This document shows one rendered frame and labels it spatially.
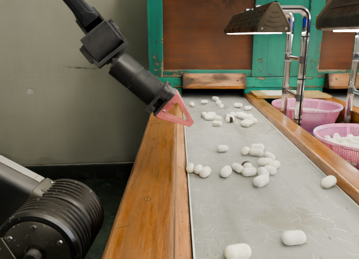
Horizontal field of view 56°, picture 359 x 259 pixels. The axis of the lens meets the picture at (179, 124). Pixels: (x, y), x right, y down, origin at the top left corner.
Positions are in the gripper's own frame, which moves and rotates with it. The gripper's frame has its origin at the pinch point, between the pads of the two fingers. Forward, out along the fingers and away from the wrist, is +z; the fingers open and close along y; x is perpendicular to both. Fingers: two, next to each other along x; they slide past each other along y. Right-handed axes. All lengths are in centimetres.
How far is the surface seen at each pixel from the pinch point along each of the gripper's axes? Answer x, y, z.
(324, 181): -9.4, -8.9, 26.5
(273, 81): -26, 92, 35
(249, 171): -0.6, -3.3, 16.3
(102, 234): 92, 92, 22
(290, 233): -1.4, -27.5, 16.7
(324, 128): -20, 28, 38
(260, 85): -21, 92, 31
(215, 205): 6.1, -15.7, 10.7
